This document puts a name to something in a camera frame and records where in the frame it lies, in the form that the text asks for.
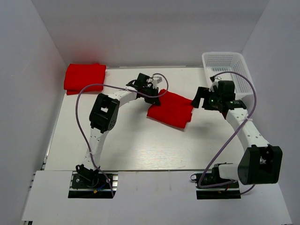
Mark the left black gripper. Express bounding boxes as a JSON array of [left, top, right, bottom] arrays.
[[142, 85, 160, 105]]

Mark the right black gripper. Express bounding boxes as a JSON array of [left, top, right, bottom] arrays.
[[191, 87, 223, 111]]

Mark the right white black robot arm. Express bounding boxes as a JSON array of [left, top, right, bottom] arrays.
[[191, 81, 283, 188]]

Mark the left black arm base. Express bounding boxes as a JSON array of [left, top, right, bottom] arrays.
[[68, 171, 113, 199]]

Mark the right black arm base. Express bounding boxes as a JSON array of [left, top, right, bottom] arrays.
[[190, 165, 241, 200]]

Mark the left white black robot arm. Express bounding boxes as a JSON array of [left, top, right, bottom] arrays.
[[75, 73, 166, 187]]

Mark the folded red t shirt stack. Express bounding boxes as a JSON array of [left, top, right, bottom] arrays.
[[64, 63, 106, 95]]

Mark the white plastic basket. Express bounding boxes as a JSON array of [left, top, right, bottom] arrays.
[[202, 52, 253, 99]]

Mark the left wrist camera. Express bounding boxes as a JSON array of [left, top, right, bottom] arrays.
[[150, 76, 163, 87]]

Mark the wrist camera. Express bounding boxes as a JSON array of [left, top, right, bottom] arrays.
[[150, 76, 163, 87], [210, 76, 219, 92]]

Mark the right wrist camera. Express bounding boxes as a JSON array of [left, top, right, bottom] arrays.
[[210, 76, 219, 92]]

